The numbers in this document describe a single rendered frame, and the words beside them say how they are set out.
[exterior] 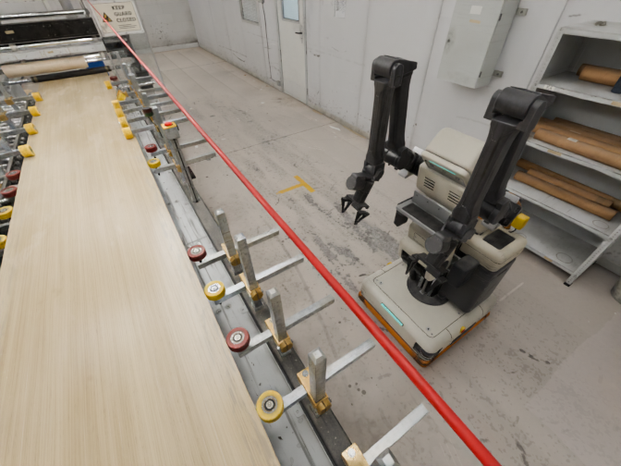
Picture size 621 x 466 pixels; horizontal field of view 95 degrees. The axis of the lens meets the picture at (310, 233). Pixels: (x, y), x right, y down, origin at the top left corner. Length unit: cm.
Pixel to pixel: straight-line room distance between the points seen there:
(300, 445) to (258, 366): 33
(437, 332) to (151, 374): 146
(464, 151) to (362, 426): 148
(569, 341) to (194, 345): 232
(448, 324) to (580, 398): 85
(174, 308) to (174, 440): 44
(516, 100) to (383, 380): 162
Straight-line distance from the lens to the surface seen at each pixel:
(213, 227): 183
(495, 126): 88
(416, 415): 111
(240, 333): 110
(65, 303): 151
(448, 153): 120
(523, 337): 249
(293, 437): 126
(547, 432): 226
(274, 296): 91
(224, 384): 105
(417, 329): 187
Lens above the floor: 185
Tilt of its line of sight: 43 degrees down
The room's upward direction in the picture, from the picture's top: 2 degrees counter-clockwise
